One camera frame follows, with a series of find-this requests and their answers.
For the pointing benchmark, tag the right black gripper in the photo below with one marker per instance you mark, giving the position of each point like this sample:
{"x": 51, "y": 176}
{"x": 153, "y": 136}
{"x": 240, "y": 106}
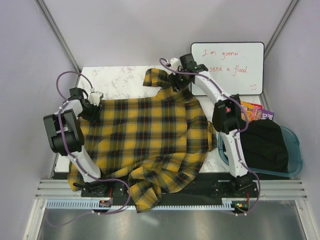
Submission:
{"x": 173, "y": 78}

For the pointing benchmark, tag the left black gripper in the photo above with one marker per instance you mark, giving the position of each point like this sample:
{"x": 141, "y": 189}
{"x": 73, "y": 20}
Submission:
{"x": 95, "y": 117}

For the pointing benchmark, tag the yellow plaid flannel shirt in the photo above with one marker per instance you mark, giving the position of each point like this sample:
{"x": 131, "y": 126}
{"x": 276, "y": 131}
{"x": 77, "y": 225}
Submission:
{"x": 158, "y": 143}

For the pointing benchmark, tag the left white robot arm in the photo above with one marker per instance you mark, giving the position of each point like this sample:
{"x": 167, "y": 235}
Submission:
{"x": 64, "y": 132}

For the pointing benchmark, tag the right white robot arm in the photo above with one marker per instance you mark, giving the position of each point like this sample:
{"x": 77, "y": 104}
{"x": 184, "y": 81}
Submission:
{"x": 227, "y": 112}

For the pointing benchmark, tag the white dry-erase board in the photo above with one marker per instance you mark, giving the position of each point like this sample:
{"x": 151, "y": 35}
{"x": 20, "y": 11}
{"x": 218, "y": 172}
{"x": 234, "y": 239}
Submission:
{"x": 237, "y": 67}

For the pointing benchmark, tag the black shirt in bin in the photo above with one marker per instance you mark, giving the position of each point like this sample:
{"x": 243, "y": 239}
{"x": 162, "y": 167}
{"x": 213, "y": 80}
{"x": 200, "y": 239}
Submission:
{"x": 234, "y": 151}

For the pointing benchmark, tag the teal plastic bin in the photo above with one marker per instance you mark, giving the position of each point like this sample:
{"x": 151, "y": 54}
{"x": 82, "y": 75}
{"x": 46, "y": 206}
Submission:
{"x": 296, "y": 150}

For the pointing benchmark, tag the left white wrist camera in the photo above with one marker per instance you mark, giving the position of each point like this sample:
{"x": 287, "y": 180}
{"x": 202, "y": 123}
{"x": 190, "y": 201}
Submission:
{"x": 95, "y": 98}

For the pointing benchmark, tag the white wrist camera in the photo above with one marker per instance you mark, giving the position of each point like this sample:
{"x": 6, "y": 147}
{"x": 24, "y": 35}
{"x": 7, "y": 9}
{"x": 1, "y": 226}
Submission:
{"x": 173, "y": 63}
{"x": 95, "y": 98}

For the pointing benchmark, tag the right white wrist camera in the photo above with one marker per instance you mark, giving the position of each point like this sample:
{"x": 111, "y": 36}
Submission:
{"x": 173, "y": 63}

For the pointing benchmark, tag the aluminium frame rails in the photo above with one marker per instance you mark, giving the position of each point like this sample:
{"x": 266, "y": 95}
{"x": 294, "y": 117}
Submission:
{"x": 271, "y": 190}

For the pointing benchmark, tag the white slotted cable duct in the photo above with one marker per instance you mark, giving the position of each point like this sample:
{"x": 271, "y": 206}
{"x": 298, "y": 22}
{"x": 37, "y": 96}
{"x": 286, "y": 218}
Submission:
{"x": 87, "y": 204}

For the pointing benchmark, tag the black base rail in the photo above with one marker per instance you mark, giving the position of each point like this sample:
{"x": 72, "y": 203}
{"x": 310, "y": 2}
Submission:
{"x": 215, "y": 186}

